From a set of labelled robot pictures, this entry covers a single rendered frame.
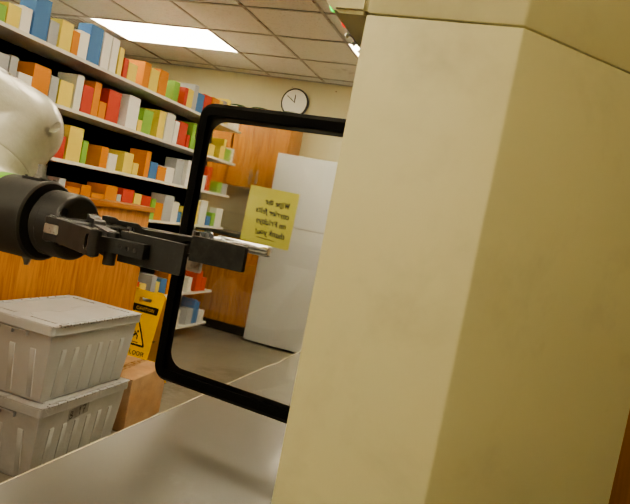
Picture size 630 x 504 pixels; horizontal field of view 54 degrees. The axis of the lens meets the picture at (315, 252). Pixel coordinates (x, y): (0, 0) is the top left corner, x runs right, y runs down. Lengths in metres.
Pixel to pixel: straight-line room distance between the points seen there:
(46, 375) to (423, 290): 2.35
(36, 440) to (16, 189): 2.09
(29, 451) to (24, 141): 2.07
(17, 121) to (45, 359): 1.89
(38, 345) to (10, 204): 1.96
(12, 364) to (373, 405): 2.41
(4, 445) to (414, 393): 2.54
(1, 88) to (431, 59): 0.58
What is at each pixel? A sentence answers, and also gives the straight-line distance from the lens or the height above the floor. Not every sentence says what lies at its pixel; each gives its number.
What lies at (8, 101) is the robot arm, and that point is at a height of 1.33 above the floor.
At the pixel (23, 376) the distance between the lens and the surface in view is 2.76.
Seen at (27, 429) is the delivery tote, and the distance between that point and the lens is 2.78.
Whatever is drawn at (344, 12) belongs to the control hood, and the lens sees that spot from 0.48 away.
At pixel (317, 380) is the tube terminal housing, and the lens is 0.46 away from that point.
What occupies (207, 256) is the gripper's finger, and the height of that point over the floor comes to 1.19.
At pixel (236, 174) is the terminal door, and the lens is 0.85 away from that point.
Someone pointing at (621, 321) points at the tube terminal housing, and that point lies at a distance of 0.55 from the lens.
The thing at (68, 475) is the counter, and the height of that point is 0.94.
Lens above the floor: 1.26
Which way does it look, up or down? 3 degrees down
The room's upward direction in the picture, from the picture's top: 11 degrees clockwise
